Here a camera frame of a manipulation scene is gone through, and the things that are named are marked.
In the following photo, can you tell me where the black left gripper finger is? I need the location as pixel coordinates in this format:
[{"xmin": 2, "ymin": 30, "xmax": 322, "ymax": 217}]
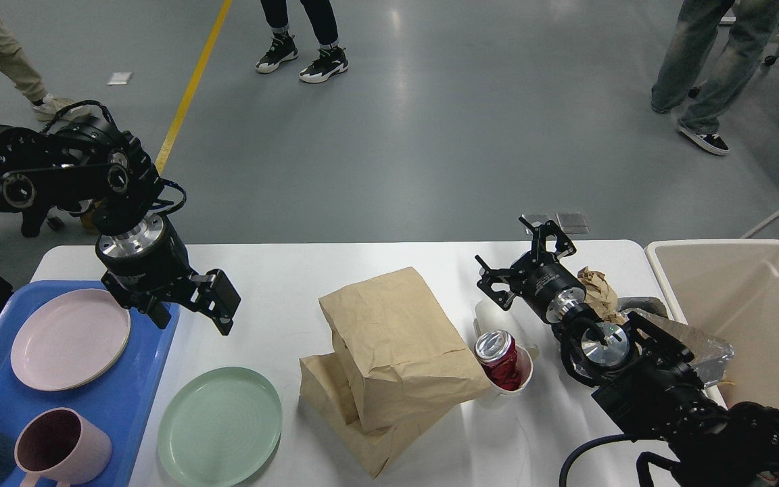
[
  {"xmin": 183, "ymin": 269, "xmax": 241, "ymax": 336},
  {"xmin": 131, "ymin": 297, "xmax": 171, "ymax": 329}
]

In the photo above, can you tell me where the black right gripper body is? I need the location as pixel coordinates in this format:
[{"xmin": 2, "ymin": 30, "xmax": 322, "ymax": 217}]
[{"xmin": 517, "ymin": 263, "xmax": 586, "ymax": 324}]

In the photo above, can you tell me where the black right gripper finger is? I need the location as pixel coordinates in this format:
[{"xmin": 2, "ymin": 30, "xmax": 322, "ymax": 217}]
[
  {"xmin": 519, "ymin": 216, "xmax": 576, "ymax": 266},
  {"xmin": 475, "ymin": 255, "xmax": 521, "ymax": 311}
]

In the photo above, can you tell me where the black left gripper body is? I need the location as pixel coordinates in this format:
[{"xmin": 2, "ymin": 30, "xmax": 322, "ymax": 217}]
[{"xmin": 95, "ymin": 214, "xmax": 195, "ymax": 308}]

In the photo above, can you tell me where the pink mug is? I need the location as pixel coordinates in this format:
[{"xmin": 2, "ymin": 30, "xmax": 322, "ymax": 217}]
[{"xmin": 14, "ymin": 407, "xmax": 112, "ymax": 486}]

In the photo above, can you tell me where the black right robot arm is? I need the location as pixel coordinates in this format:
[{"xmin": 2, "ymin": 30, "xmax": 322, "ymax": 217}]
[{"xmin": 477, "ymin": 218, "xmax": 779, "ymax": 486}]

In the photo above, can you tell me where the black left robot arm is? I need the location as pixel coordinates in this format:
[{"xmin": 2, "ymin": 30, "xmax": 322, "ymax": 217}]
[{"xmin": 0, "ymin": 106, "xmax": 241, "ymax": 335}]

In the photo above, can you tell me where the metal floor socket plate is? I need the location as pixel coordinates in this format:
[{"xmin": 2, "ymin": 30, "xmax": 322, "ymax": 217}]
[{"xmin": 521, "ymin": 212, "xmax": 590, "ymax": 234}]

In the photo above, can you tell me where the white paper cup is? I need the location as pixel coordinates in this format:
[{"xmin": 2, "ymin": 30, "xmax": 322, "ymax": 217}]
[{"xmin": 474, "ymin": 298, "xmax": 539, "ymax": 408}]

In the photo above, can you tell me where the crumpled brown paper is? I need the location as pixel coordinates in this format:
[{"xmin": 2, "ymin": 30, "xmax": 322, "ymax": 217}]
[{"xmin": 576, "ymin": 267, "xmax": 627, "ymax": 325}]

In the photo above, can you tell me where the crushed red soda can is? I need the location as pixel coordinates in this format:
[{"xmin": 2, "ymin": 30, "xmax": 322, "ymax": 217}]
[{"xmin": 474, "ymin": 329, "xmax": 522, "ymax": 391}]

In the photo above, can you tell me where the pink plate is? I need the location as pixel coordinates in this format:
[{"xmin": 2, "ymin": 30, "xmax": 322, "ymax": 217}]
[{"xmin": 10, "ymin": 289, "xmax": 132, "ymax": 392}]

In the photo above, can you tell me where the grey crumpled wrapper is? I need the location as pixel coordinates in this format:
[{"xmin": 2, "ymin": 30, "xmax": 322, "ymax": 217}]
[{"xmin": 616, "ymin": 296, "xmax": 670, "ymax": 319}]

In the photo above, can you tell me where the upper brown paper bag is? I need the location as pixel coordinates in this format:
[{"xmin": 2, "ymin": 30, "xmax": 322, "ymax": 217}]
[{"xmin": 318, "ymin": 267, "xmax": 491, "ymax": 432}]

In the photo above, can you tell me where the green plate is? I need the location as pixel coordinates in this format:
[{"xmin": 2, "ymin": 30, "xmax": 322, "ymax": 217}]
[{"xmin": 157, "ymin": 367, "xmax": 283, "ymax": 486}]

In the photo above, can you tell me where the clear plastic wrapper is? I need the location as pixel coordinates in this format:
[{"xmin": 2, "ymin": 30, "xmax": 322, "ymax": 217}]
[{"xmin": 619, "ymin": 308, "xmax": 735, "ymax": 389}]

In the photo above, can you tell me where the white paper scrap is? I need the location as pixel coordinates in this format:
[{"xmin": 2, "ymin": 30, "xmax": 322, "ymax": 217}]
[{"xmin": 106, "ymin": 72, "xmax": 133, "ymax": 86}]

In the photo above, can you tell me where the beige plastic bin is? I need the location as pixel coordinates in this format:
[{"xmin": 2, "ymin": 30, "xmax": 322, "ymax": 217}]
[{"xmin": 646, "ymin": 239, "xmax": 779, "ymax": 409}]

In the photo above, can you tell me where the person in black trousers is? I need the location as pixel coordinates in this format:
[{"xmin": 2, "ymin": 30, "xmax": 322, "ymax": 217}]
[{"xmin": 255, "ymin": 0, "xmax": 350, "ymax": 85}]

